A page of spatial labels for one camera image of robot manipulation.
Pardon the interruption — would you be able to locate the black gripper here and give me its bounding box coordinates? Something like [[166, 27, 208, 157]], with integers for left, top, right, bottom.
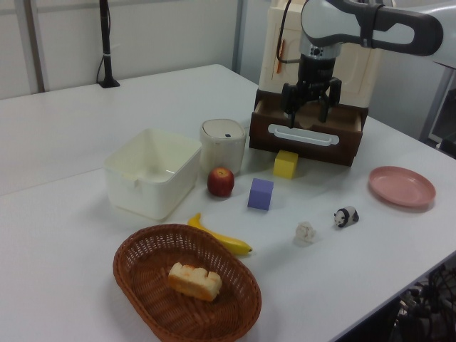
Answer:
[[280, 53, 343, 129]]

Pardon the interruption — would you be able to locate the dark wood drawer white handle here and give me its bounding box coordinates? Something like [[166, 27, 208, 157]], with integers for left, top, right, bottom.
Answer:
[[248, 98, 365, 167]]

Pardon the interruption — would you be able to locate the dark wood drawer cabinet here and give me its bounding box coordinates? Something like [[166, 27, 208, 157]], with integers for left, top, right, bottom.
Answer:
[[254, 88, 370, 117]]

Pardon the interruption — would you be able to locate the cream open plastic bin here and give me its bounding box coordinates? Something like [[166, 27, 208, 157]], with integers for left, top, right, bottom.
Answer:
[[103, 128, 203, 221]]

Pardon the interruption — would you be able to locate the cream plastic storage box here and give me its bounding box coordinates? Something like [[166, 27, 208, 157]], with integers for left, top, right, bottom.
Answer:
[[259, 0, 381, 108]]

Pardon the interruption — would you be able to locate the orange latch strip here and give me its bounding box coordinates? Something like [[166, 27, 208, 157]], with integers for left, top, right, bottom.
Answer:
[[276, 38, 287, 72]]

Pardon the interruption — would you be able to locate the yellow foam cube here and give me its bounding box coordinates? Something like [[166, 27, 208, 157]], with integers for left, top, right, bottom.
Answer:
[[273, 149, 299, 179]]

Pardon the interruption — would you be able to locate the small cream lidded trash can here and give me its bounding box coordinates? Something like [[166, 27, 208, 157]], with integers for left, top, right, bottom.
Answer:
[[199, 118, 247, 176]]

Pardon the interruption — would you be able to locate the purple foam cube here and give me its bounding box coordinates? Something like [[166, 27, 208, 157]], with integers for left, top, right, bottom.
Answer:
[[247, 177, 275, 211]]

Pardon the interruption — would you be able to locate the small panda toy figure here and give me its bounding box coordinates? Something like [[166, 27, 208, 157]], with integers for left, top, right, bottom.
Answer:
[[333, 205, 360, 229]]

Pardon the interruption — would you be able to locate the red apple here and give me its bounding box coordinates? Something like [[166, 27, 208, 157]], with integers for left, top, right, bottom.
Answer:
[[207, 166, 236, 198]]

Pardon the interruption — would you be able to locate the pink plastic plate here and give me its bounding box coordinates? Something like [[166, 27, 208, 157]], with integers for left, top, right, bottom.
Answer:
[[368, 165, 437, 208]]

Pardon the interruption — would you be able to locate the crumpled white paper ball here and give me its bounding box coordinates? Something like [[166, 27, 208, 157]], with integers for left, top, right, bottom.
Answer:
[[294, 220, 317, 247]]

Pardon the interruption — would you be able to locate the yellow banana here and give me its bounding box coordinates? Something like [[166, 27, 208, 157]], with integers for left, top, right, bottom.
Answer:
[[187, 212, 253, 257]]

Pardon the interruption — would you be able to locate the bread piece orange crust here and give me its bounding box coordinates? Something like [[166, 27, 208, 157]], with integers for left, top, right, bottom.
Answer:
[[167, 261, 223, 303]]

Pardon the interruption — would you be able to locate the brown wicker basket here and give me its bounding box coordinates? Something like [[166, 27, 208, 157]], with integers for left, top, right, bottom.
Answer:
[[113, 223, 263, 342]]

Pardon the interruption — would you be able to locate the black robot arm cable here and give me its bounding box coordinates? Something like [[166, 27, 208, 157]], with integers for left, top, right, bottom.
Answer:
[[276, 0, 304, 66]]

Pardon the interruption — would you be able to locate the grey metal frame post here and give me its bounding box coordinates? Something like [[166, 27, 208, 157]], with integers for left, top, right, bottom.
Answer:
[[419, 66, 456, 160]]

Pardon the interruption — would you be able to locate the black camera stand pole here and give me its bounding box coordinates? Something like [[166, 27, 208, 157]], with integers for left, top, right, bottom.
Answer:
[[96, 0, 121, 89]]

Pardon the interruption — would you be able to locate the black cable tangle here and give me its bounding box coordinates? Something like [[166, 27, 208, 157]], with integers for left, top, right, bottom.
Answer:
[[391, 263, 456, 342]]

